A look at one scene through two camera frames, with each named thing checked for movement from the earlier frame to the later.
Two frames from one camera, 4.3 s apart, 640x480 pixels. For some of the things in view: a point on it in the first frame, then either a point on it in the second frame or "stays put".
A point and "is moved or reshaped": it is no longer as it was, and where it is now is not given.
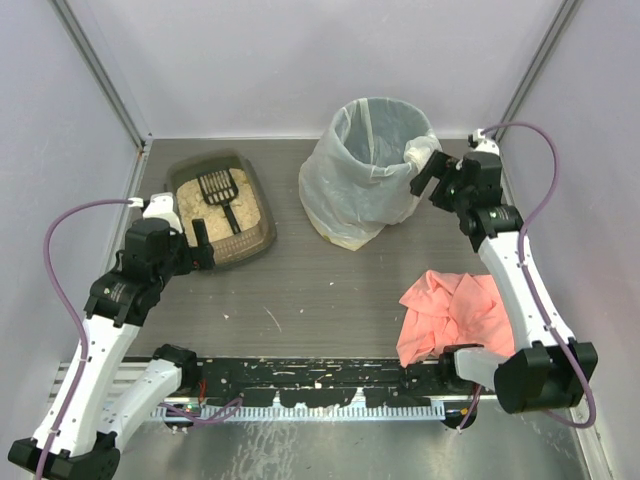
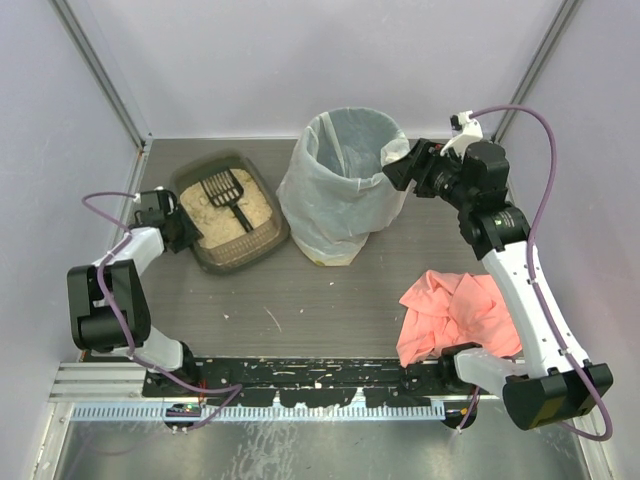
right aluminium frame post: [541, 63] stays put
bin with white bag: [358, 179] is moved or reshaped
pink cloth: [445, 310] stays put
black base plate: [316, 383] stays put
